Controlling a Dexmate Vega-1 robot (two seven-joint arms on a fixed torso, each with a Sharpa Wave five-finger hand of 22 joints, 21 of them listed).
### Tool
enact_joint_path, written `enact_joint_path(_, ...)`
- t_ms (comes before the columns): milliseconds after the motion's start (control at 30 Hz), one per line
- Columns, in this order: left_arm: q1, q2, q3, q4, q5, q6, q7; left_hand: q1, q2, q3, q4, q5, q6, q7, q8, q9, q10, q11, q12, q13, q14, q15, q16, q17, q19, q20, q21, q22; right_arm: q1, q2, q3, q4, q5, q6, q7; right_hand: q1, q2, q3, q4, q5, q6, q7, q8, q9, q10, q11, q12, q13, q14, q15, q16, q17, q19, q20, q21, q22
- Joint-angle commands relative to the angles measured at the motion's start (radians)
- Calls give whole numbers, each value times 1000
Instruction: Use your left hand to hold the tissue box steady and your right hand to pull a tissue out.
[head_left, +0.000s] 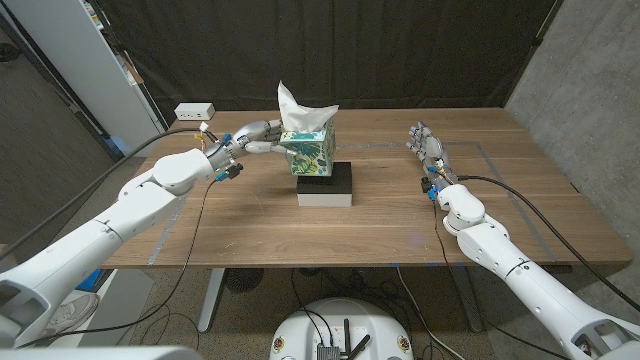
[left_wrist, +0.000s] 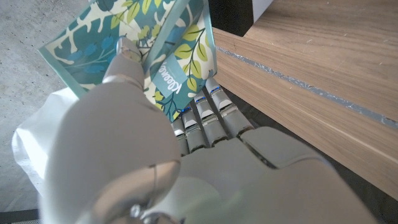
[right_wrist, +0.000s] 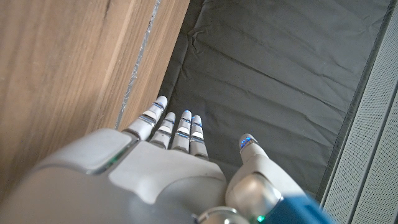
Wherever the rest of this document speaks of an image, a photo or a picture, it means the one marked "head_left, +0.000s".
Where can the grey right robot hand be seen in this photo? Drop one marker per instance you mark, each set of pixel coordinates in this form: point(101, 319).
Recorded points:
point(432, 150)

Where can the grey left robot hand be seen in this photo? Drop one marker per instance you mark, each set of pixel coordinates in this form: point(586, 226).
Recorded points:
point(252, 136)

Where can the white tissue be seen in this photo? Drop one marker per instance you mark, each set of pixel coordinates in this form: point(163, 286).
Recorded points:
point(300, 117)

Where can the teal floral tissue box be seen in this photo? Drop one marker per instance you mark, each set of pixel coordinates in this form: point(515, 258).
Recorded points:
point(310, 157)

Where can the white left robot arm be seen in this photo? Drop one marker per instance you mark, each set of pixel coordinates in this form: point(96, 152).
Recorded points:
point(135, 205)

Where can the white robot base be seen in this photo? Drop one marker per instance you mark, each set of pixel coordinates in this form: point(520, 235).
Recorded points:
point(300, 330)

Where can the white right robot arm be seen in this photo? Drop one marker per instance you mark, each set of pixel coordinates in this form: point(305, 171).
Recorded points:
point(500, 245)

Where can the blue box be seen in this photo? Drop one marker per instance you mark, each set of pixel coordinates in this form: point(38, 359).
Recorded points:
point(89, 281)

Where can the small black electronics box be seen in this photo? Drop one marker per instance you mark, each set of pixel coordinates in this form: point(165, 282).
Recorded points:
point(328, 353)

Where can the white power strip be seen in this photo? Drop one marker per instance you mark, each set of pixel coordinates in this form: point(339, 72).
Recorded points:
point(194, 111)

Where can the black and white block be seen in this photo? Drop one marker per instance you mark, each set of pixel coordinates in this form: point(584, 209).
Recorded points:
point(325, 187)

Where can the black backdrop curtain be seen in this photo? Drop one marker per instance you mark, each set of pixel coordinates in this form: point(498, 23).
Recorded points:
point(350, 50)

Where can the black round fan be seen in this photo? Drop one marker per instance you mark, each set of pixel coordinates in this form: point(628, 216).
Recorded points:
point(244, 279)

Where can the dark grey table leg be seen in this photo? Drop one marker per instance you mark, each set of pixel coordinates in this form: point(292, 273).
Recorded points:
point(467, 300)

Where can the white table leg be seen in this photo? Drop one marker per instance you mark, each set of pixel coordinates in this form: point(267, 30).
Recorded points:
point(211, 300)

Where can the white tall cabinet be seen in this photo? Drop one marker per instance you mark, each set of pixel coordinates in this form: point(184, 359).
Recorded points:
point(70, 55)

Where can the black antenna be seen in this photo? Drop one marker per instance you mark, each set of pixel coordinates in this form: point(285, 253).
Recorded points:
point(346, 335)
point(361, 345)

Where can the grey sneaker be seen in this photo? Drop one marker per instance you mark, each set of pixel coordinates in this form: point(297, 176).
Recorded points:
point(70, 312)

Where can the white robot torso cover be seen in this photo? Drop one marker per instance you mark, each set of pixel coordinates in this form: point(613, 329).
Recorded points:
point(100, 354)

